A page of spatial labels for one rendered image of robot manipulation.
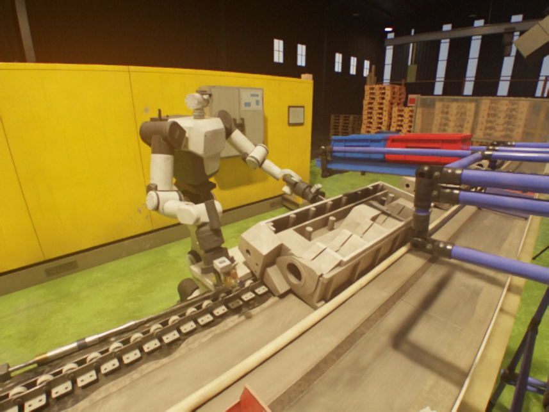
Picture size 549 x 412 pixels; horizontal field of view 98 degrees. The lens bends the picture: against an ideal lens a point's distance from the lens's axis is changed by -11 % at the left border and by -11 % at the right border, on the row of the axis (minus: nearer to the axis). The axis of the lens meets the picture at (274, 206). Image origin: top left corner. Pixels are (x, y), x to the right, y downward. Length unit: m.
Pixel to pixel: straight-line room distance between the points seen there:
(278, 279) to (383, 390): 0.51
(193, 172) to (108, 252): 1.97
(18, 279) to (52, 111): 1.49
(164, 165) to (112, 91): 1.78
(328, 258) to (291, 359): 0.36
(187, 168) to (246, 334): 0.77
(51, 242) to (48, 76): 1.41
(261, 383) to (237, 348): 0.14
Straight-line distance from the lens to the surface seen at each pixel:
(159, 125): 1.15
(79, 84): 2.81
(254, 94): 3.22
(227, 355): 0.92
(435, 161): 1.19
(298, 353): 0.91
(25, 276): 3.13
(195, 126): 1.22
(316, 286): 0.98
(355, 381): 0.88
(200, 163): 1.27
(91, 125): 2.81
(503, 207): 0.56
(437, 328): 1.12
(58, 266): 3.10
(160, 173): 1.14
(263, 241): 1.04
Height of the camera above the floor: 1.45
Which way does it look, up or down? 21 degrees down
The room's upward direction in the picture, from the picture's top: straight up
